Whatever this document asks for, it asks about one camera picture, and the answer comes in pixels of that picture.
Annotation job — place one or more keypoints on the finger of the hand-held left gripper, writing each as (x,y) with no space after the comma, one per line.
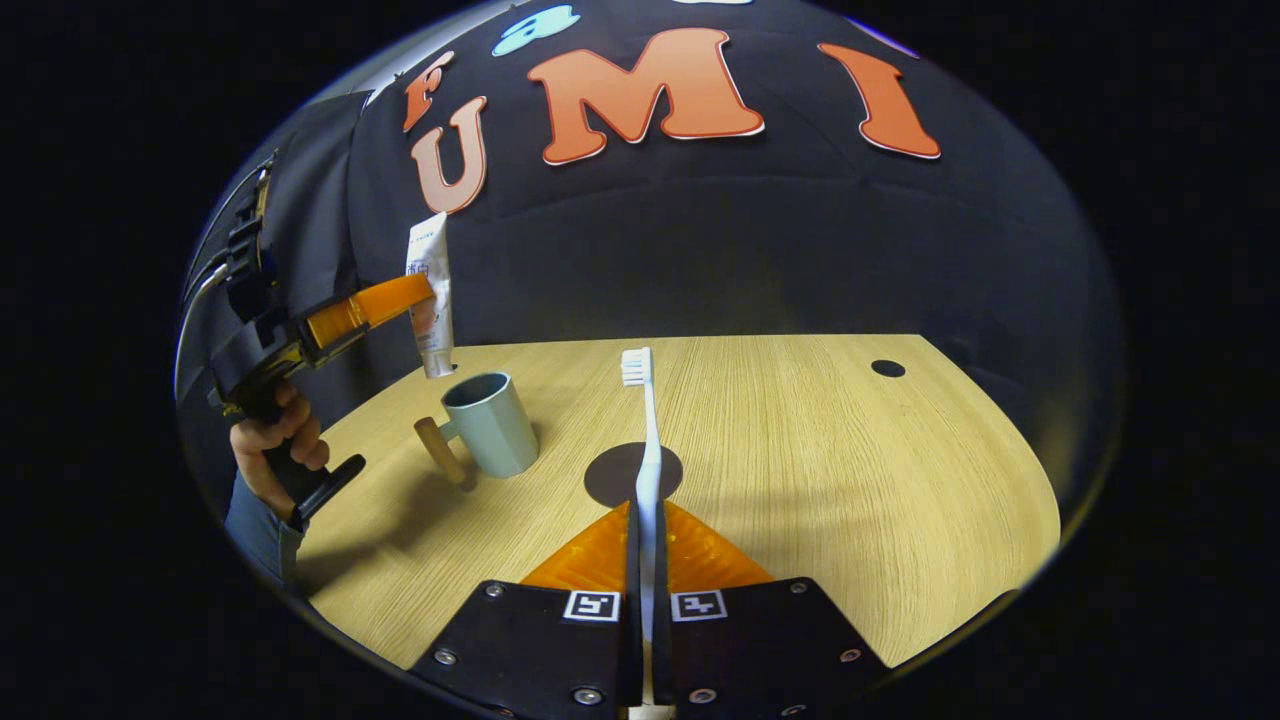
(370,305)

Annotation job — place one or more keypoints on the white toothbrush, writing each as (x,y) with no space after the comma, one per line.
(650,470)

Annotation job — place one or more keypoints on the dark round coaster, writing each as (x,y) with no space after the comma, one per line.
(612,475)

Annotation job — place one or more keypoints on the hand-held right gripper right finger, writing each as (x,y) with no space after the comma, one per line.
(760,650)

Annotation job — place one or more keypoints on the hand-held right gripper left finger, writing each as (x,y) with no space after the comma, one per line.
(540,650)

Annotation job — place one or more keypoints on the white toothpaste tube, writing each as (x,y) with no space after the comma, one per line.
(430,290)

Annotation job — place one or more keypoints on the black backdrop cloth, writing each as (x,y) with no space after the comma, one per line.
(750,250)

